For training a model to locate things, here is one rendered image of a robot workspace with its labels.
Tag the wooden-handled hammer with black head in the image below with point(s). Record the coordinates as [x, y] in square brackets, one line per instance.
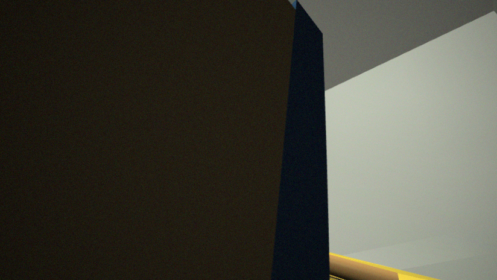
[350, 270]

